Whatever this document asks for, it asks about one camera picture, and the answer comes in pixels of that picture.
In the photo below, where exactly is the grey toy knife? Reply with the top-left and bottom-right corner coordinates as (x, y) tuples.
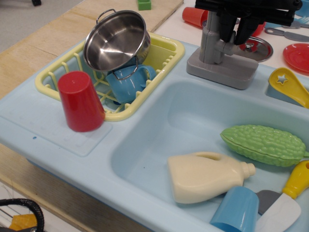
(264, 28), (309, 43)

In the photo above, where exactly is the stainless steel pot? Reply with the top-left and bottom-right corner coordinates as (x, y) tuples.
(83, 9), (151, 72)

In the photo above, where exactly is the red upturned plastic cup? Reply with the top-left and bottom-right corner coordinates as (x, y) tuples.
(57, 71), (105, 132)

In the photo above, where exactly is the green toy block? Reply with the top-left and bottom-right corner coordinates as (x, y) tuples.
(137, 0), (152, 11)

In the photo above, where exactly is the light blue toy sink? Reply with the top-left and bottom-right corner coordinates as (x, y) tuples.
(0, 43), (309, 232)

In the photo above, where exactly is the red plate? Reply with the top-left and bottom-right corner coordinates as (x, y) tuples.
(282, 43), (309, 75)

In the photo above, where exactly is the yellow star spoon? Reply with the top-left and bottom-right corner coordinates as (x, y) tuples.
(268, 67), (309, 109)

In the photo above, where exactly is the blue mug in rack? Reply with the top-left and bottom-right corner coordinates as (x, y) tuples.
(106, 65), (156, 104)

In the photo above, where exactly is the blue cup at back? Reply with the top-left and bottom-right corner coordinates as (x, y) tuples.
(295, 0), (309, 16)

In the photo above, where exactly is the green toy bitter gourd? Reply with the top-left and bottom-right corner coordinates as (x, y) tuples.
(220, 124), (309, 167)

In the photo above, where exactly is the yellow cloth piece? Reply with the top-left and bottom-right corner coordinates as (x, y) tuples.
(9, 214), (37, 231)

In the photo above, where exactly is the blue cup in basin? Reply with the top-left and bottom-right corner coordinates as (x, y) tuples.
(210, 186), (259, 232)

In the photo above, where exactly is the steel pot lid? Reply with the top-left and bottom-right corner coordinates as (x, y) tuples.
(235, 37), (273, 62)

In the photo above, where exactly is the grey toy faucet with lever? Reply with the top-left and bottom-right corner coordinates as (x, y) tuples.
(186, 12), (258, 89)

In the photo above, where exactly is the grey toy spatula piece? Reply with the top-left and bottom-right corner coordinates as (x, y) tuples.
(256, 190), (281, 215)

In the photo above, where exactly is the red upright cup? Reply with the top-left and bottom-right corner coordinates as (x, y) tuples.
(252, 23), (265, 37)

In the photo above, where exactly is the grey toy fork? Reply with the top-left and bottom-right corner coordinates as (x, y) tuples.
(282, 21), (309, 29)

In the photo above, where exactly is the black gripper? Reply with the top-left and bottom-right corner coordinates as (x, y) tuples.
(195, 0), (302, 45)

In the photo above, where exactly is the black braided cable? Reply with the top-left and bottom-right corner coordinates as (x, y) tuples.
(0, 198), (45, 232)

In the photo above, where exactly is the red lying cup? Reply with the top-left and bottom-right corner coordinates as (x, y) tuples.
(182, 7), (208, 28)

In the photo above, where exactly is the black chair caster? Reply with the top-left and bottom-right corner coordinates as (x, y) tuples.
(31, 0), (42, 6)

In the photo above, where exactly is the yellow dish rack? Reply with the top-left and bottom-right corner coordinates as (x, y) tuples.
(35, 33), (185, 122)

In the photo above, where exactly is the yellow handled white toy knife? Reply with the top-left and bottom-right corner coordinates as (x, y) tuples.
(255, 160), (309, 232)

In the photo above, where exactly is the cream toy detergent bottle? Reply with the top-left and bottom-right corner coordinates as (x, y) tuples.
(167, 152), (256, 204)

